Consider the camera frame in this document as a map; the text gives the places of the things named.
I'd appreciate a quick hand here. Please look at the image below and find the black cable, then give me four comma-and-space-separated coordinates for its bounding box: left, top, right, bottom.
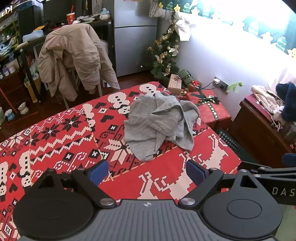
198, 81, 215, 90

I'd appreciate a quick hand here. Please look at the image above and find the red patterned blanket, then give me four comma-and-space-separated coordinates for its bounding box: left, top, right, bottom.
0, 81, 242, 241

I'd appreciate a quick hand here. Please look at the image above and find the red gift box green ribbon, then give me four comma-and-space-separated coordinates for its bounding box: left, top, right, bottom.
186, 89, 232, 131

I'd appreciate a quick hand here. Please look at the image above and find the red broom stick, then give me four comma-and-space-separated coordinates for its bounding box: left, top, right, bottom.
0, 87, 17, 114

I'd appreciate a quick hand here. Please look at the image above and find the green striped gift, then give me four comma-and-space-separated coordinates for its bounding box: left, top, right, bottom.
178, 69, 194, 85

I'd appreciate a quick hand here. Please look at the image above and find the white cloth pile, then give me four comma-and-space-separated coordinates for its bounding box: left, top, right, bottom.
251, 85, 285, 127

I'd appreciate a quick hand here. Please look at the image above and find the yellow box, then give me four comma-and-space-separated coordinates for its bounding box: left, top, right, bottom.
24, 80, 39, 103

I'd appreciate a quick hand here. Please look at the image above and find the blue fuzzy cloth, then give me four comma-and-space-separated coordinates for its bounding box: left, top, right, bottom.
275, 83, 296, 121

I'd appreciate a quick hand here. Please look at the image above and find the wall socket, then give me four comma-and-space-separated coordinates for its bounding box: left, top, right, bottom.
213, 76, 228, 92

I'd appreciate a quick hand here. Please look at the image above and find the light blue cloth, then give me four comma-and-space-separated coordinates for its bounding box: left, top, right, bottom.
22, 30, 45, 42

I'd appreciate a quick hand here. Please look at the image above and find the cluttered wooden shelf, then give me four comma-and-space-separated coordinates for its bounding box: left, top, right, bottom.
0, 7, 43, 126

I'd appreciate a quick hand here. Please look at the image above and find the decorated christmas tree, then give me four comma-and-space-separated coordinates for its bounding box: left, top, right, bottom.
141, 10, 181, 80

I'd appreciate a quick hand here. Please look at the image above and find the green printed curtain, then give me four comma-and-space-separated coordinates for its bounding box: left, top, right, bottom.
158, 0, 296, 58

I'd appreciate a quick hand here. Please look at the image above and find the dark green perforated crate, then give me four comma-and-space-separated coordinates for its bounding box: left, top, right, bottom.
216, 128, 242, 151

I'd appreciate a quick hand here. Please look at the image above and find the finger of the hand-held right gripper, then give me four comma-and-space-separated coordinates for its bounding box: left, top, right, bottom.
282, 152, 296, 166
239, 161, 296, 184

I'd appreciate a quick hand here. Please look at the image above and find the white chair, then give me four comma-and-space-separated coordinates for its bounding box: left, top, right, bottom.
62, 67, 104, 109

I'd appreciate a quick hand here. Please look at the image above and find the black desk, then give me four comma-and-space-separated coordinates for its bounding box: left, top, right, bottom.
20, 17, 116, 103

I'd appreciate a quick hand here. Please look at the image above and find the grey knit sweater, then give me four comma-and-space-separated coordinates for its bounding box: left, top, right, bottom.
124, 91, 201, 163

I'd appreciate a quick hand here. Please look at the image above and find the beige padded jacket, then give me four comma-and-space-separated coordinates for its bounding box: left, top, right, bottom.
38, 23, 121, 98

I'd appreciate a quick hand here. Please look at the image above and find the brown wrapped gift box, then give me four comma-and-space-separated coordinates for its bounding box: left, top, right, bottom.
168, 74, 184, 95

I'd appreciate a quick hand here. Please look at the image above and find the silver refrigerator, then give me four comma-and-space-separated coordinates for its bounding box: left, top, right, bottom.
113, 0, 159, 77

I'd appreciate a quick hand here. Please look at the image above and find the wooden cabinet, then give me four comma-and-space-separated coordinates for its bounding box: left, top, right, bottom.
231, 94, 296, 164

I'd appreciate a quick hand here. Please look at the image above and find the green plant leaf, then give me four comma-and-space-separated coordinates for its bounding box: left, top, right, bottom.
227, 81, 245, 93

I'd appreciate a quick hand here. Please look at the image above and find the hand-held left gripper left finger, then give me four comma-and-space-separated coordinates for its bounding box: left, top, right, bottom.
37, 160, 117, 208

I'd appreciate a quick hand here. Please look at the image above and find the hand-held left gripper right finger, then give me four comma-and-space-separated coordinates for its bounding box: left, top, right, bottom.
179, 159, 262, 207

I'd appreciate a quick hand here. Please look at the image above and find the white blue figurine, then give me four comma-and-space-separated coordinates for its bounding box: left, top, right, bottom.
99, 8, 111, 20

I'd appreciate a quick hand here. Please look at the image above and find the white cloth bundle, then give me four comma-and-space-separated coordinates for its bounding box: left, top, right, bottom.
174, 20, 193, 42

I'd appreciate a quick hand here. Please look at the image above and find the small red gift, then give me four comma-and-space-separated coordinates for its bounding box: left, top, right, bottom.
187, 80, 202, 92

